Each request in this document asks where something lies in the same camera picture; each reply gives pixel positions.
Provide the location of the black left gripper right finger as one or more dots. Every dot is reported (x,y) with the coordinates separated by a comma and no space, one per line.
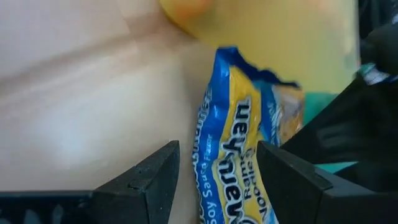
(292,193)

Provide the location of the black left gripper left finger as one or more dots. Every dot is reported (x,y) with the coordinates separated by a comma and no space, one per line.
(146,193)

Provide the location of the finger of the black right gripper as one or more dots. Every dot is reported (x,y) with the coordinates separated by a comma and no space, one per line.
(382,49)
(357,130)

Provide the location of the blue Maruchan ramen pack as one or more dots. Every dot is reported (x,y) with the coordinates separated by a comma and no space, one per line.
(236,130)

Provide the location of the yellow plastic container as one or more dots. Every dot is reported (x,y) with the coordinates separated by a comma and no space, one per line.
(295,37)

